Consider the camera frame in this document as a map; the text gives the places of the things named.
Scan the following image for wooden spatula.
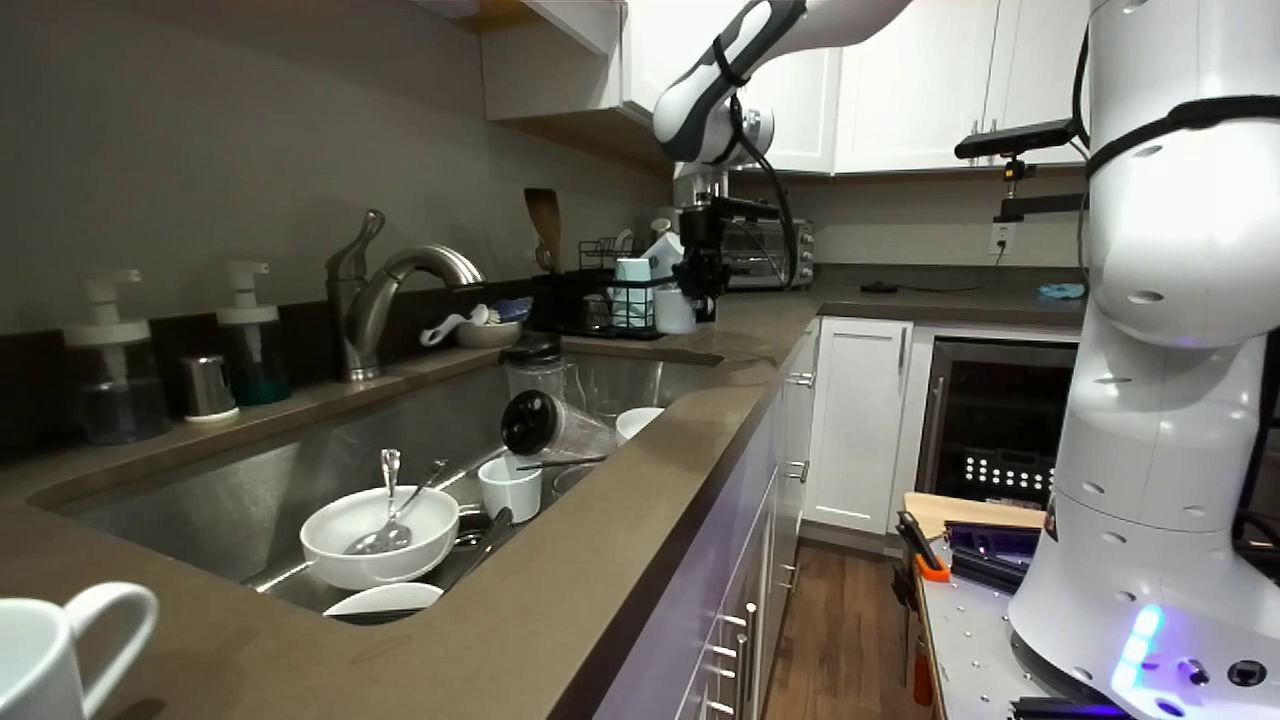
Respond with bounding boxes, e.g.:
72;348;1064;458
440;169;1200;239
520;185;570;278

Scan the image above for black wire dish rack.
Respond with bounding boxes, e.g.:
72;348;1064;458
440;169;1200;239
575;233;695;342

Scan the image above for ceramic sponge dish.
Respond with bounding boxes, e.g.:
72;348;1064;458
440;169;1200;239
455;317;528;352

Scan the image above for sink front cabinet panel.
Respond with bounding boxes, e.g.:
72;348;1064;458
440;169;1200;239
591;398;786;720

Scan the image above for toaster oven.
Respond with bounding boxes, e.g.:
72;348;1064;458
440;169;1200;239
726;212;822;291

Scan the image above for white upper cabinet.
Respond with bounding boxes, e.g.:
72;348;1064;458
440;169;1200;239
736;0;1095;178
476;0;751;172

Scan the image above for black camera on stand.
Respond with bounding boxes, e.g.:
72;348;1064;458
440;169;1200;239
953;118;1092;225

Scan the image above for tall clear container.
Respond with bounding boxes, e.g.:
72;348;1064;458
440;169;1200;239
497;388;625;469

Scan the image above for white bowl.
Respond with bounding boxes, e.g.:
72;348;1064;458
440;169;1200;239
297;483;463;595

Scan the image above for small white cup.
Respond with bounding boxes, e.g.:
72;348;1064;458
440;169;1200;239
476;454;547;530

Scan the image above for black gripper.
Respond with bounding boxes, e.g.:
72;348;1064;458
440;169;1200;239
678;197;736;326

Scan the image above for white base cabinet door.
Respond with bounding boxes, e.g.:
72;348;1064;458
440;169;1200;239
799;317;925;537

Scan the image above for green soap dispenser white pump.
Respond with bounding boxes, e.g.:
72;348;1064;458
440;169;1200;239
212;257;297;409

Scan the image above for white plate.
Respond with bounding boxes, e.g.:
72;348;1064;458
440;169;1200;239
614;406;669;446
319;582;448;623

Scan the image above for small metal cup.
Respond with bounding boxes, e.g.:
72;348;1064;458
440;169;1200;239
175;352;244;427

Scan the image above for white dish brush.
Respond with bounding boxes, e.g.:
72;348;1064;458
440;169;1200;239
418;301;506;352

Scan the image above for metal spoon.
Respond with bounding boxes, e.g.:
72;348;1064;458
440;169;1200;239
386;458;451;553
348;446;408;560

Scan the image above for stainless steel sink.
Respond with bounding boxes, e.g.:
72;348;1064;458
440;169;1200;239
26;348;731;632

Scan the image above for clear soap dispenser white pump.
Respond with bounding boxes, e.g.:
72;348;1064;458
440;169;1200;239
55;266;173;446

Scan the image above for curved metal faucet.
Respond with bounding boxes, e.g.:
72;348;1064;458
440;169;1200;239
319;205;487;388

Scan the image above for light blue cup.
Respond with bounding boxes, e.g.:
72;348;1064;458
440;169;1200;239
609;252;656;334

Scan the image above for black beverage cooler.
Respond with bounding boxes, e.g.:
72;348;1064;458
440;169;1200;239
917;334;1081;512

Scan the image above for light wooden board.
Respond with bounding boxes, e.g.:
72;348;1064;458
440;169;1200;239
899;490;1054;541

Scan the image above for speckled robot mounting table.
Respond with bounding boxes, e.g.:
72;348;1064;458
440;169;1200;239
917;563;1113;720

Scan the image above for small white mug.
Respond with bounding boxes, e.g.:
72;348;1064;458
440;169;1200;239
0;582;164;720

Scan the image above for black clamp orange grip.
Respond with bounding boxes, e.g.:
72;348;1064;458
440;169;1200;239
894;508;955;589

